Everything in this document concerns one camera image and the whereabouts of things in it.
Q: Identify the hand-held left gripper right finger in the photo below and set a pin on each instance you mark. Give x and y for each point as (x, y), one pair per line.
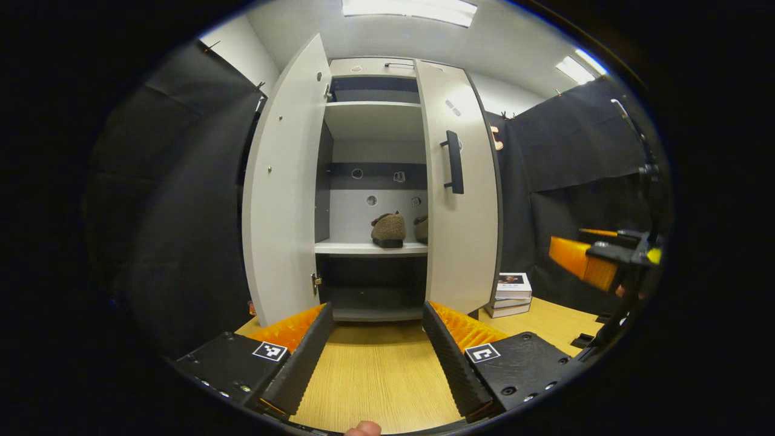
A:
(457, 369)

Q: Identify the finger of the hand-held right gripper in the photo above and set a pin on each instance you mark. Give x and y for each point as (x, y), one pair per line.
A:
(623, 235)
(611, 251)

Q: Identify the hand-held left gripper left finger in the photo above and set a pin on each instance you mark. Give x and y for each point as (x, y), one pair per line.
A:
(296, 369)

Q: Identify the white cabinet door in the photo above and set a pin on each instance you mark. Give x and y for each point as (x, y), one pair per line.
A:
(281, 200)
(463, 242)

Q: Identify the brown fuzzy shoe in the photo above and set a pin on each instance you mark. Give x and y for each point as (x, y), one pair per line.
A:
(421, 230)
(389, 230)

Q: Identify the white shoe cabinet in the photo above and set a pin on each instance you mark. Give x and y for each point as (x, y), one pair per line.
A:
(375, 121)

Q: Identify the grey cabinet bottom shelf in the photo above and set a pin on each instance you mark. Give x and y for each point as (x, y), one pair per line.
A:
(375, 306)

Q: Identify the white cabinet shelf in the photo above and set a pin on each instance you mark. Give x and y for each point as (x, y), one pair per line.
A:
(375, 118)
(351, 248)

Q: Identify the white book with photo cover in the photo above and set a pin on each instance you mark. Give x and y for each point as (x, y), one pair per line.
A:
(513, 283)

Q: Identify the small ceiling light panel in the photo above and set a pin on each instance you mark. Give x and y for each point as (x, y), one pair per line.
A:
(578, 68)

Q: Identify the black backdrop cloth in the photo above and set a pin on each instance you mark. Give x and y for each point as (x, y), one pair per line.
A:
(163, 200)

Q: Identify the large ceiling light panel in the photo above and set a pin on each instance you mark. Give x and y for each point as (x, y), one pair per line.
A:
(412, 9)

